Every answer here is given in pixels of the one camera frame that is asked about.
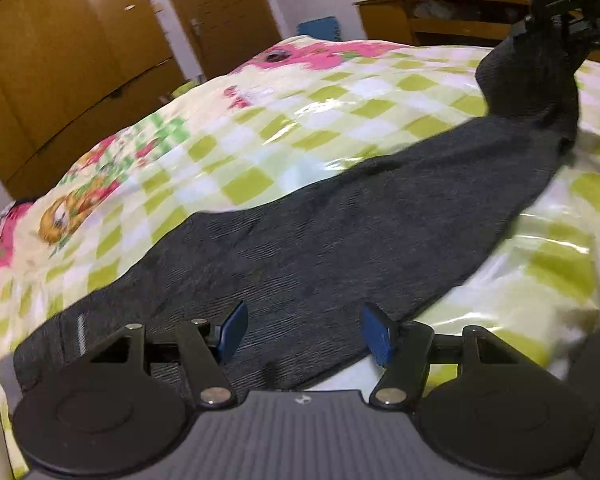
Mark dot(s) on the wooden side desk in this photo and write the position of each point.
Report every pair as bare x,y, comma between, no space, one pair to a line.
455,27

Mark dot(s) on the dark grey pants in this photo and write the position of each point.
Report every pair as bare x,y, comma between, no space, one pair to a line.
330,230

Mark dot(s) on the small dark item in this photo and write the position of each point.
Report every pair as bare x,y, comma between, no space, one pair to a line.
277,55

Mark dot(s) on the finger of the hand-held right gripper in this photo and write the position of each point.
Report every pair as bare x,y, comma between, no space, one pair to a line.
537,26
580,35

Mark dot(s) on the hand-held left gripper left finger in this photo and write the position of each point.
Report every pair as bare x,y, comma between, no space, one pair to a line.
232,331

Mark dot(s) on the checkered plastic-covered bed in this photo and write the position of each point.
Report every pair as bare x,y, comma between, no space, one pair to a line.
280,125

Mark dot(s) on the brown wooden wardrobe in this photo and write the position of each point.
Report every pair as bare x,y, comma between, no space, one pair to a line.
65,60

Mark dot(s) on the brown wooden door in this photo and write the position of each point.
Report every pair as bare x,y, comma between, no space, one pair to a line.
220,15

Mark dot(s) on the blue foam mat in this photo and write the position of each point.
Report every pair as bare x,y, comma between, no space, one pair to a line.
319,30

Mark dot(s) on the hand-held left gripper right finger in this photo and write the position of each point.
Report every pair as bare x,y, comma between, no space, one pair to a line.
377,332

